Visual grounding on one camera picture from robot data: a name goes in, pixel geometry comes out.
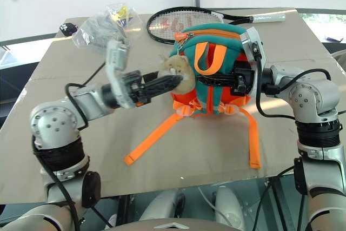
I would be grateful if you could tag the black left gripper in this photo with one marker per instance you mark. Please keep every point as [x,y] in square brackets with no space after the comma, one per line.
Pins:
[140,90]

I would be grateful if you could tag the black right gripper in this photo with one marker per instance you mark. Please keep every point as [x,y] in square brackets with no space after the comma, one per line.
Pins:
[244,78]

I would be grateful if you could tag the orange and teal backpack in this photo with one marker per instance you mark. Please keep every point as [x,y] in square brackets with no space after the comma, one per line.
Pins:
[213,33]

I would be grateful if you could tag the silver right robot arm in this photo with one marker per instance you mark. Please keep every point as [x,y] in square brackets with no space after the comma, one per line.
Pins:
[311,98]

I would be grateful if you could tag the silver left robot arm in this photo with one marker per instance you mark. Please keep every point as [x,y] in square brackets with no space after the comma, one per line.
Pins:
[54,122]

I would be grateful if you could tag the beige plush hamster charm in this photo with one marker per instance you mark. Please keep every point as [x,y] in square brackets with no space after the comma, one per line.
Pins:
[177,66]

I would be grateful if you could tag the brown cardboard table cover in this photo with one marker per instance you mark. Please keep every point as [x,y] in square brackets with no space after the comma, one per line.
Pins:
[162,147]

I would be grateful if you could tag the clear bag with yellow parts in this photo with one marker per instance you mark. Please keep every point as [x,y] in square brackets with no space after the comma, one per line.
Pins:
[123,16]

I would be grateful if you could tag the black tennis racket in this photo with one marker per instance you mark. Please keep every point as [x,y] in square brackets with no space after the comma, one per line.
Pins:
[266,19]

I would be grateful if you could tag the black power plug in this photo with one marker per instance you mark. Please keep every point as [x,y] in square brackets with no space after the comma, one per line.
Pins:
[67,28]

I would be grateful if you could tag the silver robot leg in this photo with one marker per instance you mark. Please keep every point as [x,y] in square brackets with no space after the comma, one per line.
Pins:
[229,204]
[162,205]

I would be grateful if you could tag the grey robot torso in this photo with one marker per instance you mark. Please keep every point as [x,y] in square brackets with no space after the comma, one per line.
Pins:
[173,225]

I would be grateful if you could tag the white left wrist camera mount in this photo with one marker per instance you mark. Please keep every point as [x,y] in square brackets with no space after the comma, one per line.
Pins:
[116,55]

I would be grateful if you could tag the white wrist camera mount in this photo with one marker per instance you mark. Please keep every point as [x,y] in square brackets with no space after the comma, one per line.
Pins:
[252,39]
[116,55]

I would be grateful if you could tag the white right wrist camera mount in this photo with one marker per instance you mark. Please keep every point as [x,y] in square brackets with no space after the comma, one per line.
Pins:
[252,39]

